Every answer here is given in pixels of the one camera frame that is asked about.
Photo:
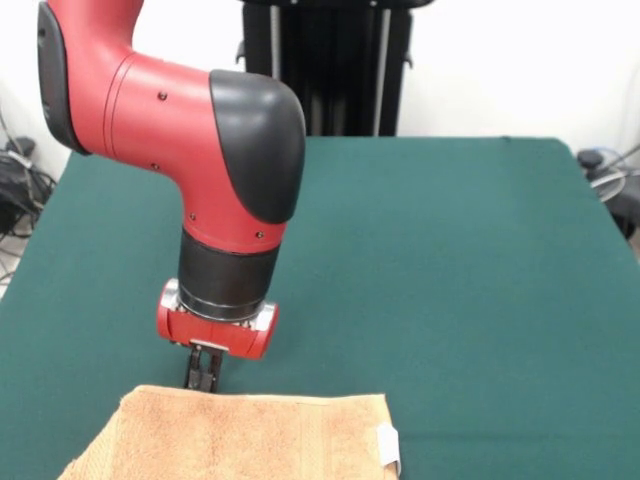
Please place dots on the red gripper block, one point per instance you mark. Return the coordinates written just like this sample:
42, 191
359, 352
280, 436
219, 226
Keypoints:
215, 335

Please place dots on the tan terry towel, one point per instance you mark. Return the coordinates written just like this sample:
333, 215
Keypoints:
225, 440

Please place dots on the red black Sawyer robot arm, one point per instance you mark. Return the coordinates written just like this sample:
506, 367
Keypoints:
160, 110

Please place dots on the dark green table cloth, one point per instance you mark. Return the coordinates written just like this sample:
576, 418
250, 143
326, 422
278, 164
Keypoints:
425, 250

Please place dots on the small black device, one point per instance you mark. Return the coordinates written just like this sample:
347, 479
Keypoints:
21, 146

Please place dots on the black round knob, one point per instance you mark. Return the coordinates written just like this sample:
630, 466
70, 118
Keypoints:
591, 159

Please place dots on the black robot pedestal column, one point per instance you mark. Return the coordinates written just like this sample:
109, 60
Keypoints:
350, 75

